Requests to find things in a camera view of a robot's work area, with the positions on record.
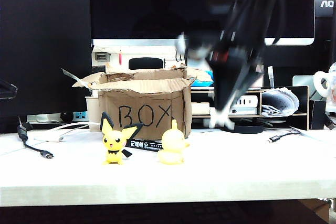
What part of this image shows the black marker pen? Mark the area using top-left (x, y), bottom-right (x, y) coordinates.
top-left (125, 138), bottom-right (165, 154)

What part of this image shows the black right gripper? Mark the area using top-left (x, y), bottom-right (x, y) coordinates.
top-left (207, 30), bottom-right (266, 111)

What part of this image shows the white adapter cable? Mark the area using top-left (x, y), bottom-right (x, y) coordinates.
top-left (33, 122), bottom-right (102, 143)

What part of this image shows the silver metal stand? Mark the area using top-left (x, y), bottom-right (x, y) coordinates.
top-left (292, 74), bottom-right (316, 101)

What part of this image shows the black office chair back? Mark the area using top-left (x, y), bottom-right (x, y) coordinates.
top-left (128, 57), bottom-right (164, 71)

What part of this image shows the small beige box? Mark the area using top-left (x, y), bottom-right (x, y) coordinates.
top-left (191, 102), bottom-right (211, 116)

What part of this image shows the small black box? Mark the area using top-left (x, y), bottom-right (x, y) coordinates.
top-left (309, 100), bottom-right (328, 131)

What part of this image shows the yellow black-eared Pichu doll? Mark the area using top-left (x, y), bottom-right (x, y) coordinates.
top-left (100, 112), bottom-right (144, 166)

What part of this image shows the black flat monitor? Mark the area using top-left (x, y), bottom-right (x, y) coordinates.
top-left (0, 0), bottom-right (93, 134)

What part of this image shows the black round plug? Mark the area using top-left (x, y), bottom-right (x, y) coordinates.
top-left (60, 112), bottom-right (75, 124)

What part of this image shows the blue plastic package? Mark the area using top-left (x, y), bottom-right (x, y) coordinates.
top-left (191, 70), bottom-right (214, 88)

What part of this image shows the black round disc base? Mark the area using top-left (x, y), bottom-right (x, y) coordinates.
top-left (223, 122), bottom-right (264, 134)

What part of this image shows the black USB-C cable with ferrite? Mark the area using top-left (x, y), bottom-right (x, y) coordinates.
top-left (16, 116), bottom-right (55, 160)

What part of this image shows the white tape roll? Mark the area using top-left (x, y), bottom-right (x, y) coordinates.
top-left (313, 71), bottom-right (334, 99)

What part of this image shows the wooden black desk shelf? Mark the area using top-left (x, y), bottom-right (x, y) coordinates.
top-left (191, 86), bottom-right (310, 131)

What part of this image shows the silver-bezel large computer monitor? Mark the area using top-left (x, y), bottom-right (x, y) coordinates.
top-left (89, 0), bottom-right (316, 47)

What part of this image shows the yellow duck doll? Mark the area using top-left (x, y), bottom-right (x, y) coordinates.
top-left (157, 119), bottom-right (191, 166)

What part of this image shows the pink white tissue pack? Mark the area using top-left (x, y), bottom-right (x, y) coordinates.
top-left (255, 64), bottom-right (264, 89)

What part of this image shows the white power strip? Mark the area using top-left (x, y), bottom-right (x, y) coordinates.
top-left (26, 111), bottom-right (90, 125)

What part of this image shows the white paper sheet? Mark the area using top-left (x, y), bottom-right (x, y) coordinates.
top-left (289, 126), bottom-right (336, 156)

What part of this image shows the black monitor behind shelf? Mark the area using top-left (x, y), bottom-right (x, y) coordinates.
top-left (262, 46), bottom-right (316, 88)

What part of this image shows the black AOC monitor box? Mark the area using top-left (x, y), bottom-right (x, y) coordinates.
top-left (314, 0), bottom-right (336, 51)

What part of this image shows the flat white Apple box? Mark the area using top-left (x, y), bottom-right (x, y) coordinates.
top-left (228, 106), bottom-right (258, 116)

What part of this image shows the cardboard box marked BOX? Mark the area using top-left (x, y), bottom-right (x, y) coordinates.
top-left (72, 66), bottom-right (197, 141)

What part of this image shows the rolled stack of papers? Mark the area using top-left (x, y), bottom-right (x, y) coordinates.
top-left (260, 88), bottom-right (300, 119)

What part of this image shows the thin black USB cable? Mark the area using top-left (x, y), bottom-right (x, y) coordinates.
top-left (268, 130), bottom-right (301, 144)

